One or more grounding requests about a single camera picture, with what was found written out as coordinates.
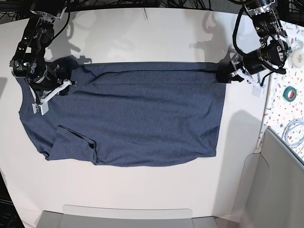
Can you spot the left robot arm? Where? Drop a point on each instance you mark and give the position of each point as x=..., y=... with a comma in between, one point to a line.
x=269, y=58

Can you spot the grey chair right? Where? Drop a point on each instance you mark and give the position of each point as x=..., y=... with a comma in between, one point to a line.
x=271, y=191

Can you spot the green tape roll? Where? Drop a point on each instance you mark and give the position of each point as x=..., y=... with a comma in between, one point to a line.
x=290, y=94

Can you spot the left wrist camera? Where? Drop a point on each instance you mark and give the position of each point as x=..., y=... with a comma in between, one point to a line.
x=258, y=91

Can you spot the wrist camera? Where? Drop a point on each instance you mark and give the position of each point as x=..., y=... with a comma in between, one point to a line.
x=258, y=91
x=40, y=108

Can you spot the clear tape dispenser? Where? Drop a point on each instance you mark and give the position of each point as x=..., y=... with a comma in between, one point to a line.
x=296, y=58

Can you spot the grey chair bottom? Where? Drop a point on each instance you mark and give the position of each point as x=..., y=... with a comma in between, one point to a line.
x=90, y=217

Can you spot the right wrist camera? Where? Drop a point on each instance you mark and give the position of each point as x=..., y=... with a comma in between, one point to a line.
x=40, y=108

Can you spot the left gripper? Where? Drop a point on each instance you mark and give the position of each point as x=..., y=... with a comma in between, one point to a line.
x=240, y=69

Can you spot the dark blue t-shirt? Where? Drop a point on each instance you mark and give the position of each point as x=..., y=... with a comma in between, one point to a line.
x=130, y=114

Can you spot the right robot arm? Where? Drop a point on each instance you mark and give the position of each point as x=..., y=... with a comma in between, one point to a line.
x=38, y=35

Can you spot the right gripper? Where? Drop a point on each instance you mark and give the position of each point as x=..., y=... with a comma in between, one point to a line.
x=44, y=80

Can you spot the grey chair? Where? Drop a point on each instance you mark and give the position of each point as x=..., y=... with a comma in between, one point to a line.
x=271, y=191
x=90, y=217

